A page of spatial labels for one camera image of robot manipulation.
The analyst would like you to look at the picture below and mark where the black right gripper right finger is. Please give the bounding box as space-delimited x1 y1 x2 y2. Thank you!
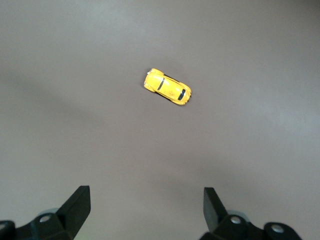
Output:
199 186 304 240

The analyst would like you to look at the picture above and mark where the yellow beetle toy car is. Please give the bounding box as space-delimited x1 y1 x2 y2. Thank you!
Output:
143 67 193 106

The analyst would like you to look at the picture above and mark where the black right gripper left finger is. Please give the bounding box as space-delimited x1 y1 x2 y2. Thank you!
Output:
0 185 91 240

